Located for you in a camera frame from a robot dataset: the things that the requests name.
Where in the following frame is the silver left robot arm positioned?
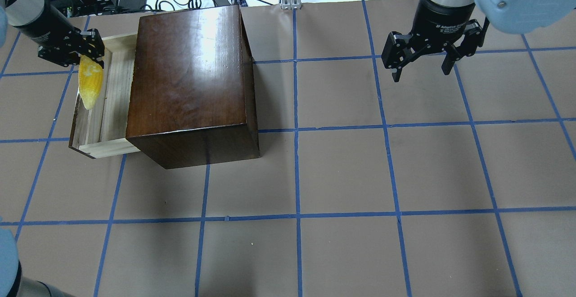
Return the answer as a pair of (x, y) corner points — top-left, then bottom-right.
(1, 0), (105, 68)

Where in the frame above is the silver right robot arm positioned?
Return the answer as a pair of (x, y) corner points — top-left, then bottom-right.
(381, 0), (576, 82)

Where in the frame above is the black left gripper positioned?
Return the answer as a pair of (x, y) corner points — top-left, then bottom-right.
(38, 28), (105, 69)

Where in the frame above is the light wood drawer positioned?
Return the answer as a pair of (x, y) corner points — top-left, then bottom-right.
(68, 34), (139, 159)

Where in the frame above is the yellow corn cob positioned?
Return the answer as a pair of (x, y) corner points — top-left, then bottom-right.
(78, 55), (104, 110)

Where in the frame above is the dark brown wooden cabinet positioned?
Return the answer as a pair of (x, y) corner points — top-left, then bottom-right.
(126, 4), (261, 169)

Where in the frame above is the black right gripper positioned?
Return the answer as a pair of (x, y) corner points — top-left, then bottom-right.
(381, 0), (490, 82)

